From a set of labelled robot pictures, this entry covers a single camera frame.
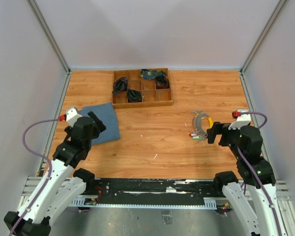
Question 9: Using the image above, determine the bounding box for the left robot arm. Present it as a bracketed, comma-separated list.
[4, 107, 106, 236]

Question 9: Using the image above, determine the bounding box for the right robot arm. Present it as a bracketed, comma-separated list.
[207, 122, 288, 236]

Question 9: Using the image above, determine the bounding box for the blue folded cloth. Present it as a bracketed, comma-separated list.
[79, 102, 120, 145]

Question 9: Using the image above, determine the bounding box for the dark rolled tie centre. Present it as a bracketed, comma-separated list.
[127, 89, 143, 103]

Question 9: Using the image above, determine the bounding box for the dark rolled tie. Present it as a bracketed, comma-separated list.
[127, 89, 143, 103]
[112, 77, 128, 95]
[155, 76, 169, 89]

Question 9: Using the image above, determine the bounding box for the dark rolled tie left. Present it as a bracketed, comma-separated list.
[112, 77, 128, 95]

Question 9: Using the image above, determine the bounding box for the wooden compartment tray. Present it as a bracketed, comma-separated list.
[112, 68, 174, 109]

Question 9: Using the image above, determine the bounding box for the blue yellow patterned tie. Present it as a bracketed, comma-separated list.
[140, 69, 167, 80]

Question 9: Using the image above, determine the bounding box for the dark rolled tie right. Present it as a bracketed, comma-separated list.
[155, 76, 169, 89]

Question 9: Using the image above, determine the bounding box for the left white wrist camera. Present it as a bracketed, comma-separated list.
[59, 107, 82, 127]

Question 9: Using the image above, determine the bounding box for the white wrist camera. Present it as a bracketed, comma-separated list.
[59, 107, 82, 127]
[228, 109, 251, 130]

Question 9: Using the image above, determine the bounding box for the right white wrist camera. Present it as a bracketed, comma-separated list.
[228, 109, 251, 130]

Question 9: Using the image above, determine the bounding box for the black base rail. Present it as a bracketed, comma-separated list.
[78, 178, 226, 200]

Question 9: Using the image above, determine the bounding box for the grey slotted cable duct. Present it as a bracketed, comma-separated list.
[69, 193, 217, 210]

